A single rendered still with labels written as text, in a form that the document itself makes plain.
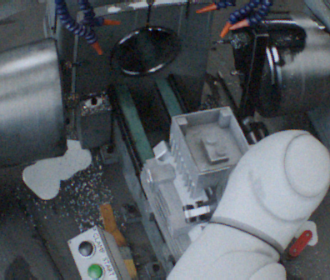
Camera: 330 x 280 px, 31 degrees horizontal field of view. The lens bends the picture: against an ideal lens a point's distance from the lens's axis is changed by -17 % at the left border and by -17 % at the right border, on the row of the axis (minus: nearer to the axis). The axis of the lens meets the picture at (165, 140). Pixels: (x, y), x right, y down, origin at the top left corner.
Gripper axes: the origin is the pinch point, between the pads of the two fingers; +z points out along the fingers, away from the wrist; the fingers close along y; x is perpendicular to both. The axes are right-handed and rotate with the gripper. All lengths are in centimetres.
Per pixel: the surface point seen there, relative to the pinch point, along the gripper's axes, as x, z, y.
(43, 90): -27.0, 14.0, 19.2
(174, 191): -5.1, 9.7, 0.8
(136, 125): -21.4, 36.1, -1.6
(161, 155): -11.4, 11.4, 1.2
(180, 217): -0.4, 5.8, 1.9
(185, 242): 4.1, 5.8, 2.1
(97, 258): 4.3, 3.4, 17.5
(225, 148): -9.5, 4.1, -7.2
